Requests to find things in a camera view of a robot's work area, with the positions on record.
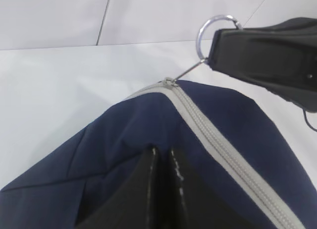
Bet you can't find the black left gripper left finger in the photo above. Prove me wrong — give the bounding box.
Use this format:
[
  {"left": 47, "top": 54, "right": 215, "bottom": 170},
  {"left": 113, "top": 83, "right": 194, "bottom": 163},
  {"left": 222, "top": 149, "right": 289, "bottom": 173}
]
[{"left": 77, "top": 147, "right": 159, "bottom": 229}]

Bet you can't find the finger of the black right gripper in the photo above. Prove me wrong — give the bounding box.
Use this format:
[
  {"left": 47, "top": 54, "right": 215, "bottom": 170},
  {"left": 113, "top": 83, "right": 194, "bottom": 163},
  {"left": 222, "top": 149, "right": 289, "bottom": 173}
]
[{"left": 208, "top": 17, "right": 317, "bottom": 113}]

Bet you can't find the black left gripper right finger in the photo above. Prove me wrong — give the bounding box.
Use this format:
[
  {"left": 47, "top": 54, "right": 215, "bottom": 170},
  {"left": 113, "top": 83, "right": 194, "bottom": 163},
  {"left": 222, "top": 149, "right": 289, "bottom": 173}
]
[{"left": 160, "top": 149, "right": 195, "bottom": 229}]

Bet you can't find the navy lunch bag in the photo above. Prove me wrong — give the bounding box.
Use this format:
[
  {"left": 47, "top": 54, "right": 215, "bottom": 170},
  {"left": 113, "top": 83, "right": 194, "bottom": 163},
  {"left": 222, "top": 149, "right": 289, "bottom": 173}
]
[{"left": 0, "top": 78, "right": 317, "bottom": 229}]

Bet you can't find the black cable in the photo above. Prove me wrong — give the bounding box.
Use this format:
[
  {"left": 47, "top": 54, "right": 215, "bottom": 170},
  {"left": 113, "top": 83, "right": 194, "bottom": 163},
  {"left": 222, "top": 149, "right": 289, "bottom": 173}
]
[{"left": 302, "top": 109, "right": 317, "bottom": 133}]

